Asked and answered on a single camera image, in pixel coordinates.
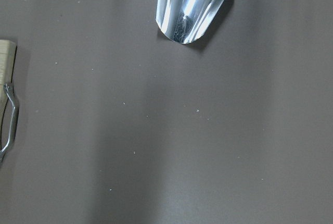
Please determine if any metal scoop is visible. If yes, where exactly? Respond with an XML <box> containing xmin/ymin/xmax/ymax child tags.
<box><xmin>156</xmin><ymin>0</ymin><xmax>225</xmax><ymax>44</ymax></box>

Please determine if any bamboo cutting board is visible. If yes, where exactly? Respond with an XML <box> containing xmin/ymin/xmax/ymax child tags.
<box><xmin>1</xmin><ymin>40</ymin><xmax>19</xmax><ymax>163</ymax></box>

